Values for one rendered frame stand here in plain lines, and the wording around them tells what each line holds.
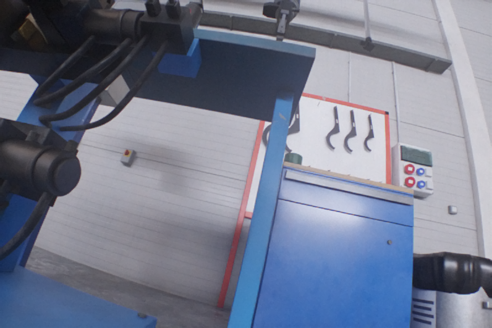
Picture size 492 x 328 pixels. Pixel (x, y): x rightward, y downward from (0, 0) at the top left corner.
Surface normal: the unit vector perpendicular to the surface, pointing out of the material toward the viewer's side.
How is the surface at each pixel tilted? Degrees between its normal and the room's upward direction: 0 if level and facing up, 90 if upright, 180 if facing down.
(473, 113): 90
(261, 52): 180
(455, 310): 93
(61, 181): 90
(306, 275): 90
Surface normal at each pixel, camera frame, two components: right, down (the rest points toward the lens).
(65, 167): 0.97, 0.21
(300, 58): -0.23, 0.90
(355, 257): -0.01, -0.38
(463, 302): -0.44, -0.39
